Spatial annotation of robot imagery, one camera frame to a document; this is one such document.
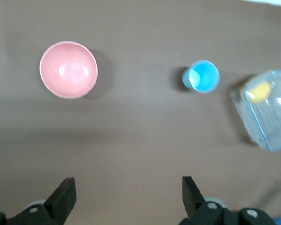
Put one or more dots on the yellow round food piece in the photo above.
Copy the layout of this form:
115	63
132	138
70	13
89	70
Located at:
260	91

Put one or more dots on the pink bowl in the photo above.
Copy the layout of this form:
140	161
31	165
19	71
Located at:
69	70

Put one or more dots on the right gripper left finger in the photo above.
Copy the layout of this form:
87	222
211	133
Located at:
58	206

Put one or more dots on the blue cup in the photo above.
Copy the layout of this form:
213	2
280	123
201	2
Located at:
203	76

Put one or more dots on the clear plastic container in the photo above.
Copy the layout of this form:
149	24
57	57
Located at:
271	122

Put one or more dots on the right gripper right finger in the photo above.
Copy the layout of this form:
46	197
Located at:
196	208

